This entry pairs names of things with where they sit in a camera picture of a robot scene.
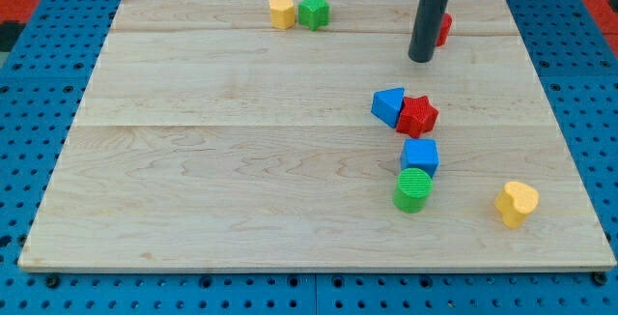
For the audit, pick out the red star block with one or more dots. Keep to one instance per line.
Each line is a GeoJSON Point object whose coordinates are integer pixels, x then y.
{"type": "Point", "coordinates": [417, 116]}

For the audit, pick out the green cylinder block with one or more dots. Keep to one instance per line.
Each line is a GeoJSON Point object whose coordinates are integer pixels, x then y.
{"type": "Point", "coordinates": [412, 190]}

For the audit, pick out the blue triangle block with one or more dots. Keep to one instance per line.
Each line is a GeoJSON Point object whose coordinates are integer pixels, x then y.
{"type": "Point", "coordinates": [387, 105]}

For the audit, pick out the yellow heart block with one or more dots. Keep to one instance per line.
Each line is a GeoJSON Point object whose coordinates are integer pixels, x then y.
{"type": "Point", "coordinates": [515, 202]}

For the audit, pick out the blue cube block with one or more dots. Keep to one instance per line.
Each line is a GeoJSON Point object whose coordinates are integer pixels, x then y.
{"type": "Point", "coordinates": [420, 153]}

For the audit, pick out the light wooden board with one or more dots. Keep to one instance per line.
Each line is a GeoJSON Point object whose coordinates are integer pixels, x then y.
{"type": "Point", "coordinates": [208, 141]}

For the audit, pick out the yellow hexagon block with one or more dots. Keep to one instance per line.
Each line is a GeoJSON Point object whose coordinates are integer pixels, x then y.
{"type": "Point", "coordinates": [282, 13]}

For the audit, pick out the red block behind rod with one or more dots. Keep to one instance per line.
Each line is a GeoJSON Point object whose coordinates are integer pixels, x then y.
{"type": "Point", "coordinates": [444, 30]}

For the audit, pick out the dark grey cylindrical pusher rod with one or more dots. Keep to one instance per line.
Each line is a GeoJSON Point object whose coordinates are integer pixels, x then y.
{"type": "Point", "coordinates": [426, 29]}

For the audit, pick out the green star block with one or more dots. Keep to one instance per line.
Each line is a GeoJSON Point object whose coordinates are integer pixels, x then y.
{"type": "Point", "coordinates": [313, 14]}

